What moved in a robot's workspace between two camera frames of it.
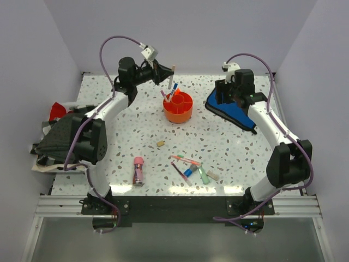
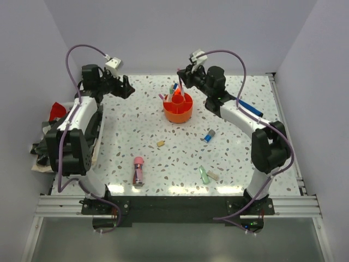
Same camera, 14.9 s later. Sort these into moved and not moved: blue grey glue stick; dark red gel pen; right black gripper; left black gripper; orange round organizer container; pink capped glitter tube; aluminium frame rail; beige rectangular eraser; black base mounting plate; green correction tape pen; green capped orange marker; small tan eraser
Moved: right black gripper; blue grey glue stick; green capped orange marker; left black gripper; dark red gel pen
Not moved: pink capped glitter tube; aluminium frame rail; green correction tape pen; orange round organizer container; beige rectangular eraser; small tan eraser; black base mounting plate
